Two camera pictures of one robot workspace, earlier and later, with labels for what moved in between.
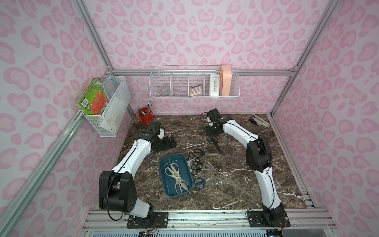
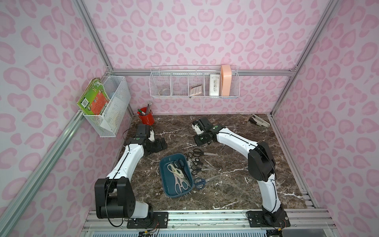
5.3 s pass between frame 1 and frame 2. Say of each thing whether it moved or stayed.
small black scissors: stayed
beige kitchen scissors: moved
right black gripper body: moved
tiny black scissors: stayed
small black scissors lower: stayed
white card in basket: stayed
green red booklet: stayed
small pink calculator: stayed
